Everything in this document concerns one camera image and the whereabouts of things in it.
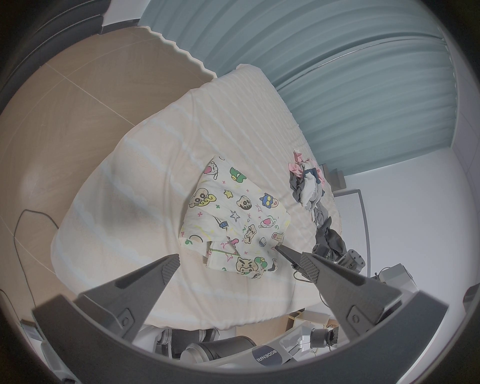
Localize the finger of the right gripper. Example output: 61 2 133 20
275 244 304 271

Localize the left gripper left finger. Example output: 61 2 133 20
75 254 181 340

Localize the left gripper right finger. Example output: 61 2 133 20
300 252 404 338

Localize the white printed pyjama top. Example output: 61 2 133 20
179 155 293 281

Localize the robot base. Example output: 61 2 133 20
139 324 352 370

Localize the pile of clothes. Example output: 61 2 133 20
288 150 326 211

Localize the bed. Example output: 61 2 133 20
50 64 373 331

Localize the black garment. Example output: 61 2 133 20
314 217 348 260

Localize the grey garment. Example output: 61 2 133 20
311 202 333 228

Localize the white bedside table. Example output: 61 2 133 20
287 308 338 333

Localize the grey bedside table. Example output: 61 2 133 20
324 169 348 192

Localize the blue-green curtain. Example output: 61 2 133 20
275 37 460 176
139 0 448 89

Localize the black chest of drawers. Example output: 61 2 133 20
22 0 112 73

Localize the thin black cable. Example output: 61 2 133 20
14 209 61 271

